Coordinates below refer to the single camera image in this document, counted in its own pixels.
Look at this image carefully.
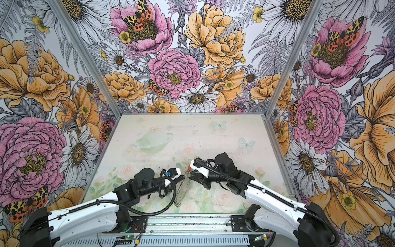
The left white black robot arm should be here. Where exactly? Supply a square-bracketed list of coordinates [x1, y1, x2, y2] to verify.
[20, 168, 185, 247]

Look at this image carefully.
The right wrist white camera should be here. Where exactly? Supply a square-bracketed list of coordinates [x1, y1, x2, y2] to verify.
[190, 158, 209, 178]

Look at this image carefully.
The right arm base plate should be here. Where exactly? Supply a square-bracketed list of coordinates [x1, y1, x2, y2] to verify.
[230, 215, 269, 232]

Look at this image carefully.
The wrist white camera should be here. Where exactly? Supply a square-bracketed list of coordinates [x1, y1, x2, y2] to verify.
[190, 158, 209, 178]
[165, 168, 182, 180]

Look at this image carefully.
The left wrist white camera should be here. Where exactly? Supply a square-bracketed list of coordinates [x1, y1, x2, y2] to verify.
[165, 168, 182, 180]

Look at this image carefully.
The right black corrugated cable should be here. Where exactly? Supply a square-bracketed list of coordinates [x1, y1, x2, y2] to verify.
[194, 158, 340, 246]

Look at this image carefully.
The aluminium front rail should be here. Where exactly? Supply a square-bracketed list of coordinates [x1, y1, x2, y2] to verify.
[92, 213, 318, 237]

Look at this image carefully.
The perforated metal cable tray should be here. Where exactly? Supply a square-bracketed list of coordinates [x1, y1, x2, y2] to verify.
[65, 235, 250, 247]

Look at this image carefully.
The green circuit board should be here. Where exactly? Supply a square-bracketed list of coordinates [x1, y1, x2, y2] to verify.
[116, 235, 138, 242]

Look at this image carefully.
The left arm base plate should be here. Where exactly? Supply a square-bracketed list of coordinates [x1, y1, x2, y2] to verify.
[104, 216, 148, 234]

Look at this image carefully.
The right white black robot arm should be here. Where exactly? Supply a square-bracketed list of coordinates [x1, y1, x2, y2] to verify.
[190, 152, 340, 247]

